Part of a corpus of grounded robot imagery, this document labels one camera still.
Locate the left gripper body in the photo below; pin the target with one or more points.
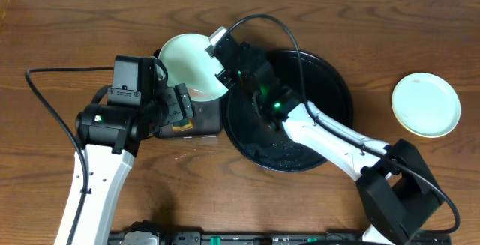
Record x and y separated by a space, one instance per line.
182 103

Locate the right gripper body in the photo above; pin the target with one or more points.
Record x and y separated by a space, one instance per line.
229 79

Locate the light green front plate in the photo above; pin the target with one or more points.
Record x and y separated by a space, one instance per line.
187 62

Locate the light green plate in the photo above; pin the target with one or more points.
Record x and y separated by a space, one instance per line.
187 62
426 105

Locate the orange green sponge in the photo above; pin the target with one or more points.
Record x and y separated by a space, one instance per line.
183 125

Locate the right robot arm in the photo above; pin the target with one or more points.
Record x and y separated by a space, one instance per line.
397 189

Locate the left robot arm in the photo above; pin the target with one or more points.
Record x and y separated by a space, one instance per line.
109 131

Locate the black rectangular tray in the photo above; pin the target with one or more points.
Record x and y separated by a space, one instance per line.
207 120

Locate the black round tray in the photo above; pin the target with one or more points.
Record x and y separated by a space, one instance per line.
272 149

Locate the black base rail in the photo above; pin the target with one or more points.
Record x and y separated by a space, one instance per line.
147 232

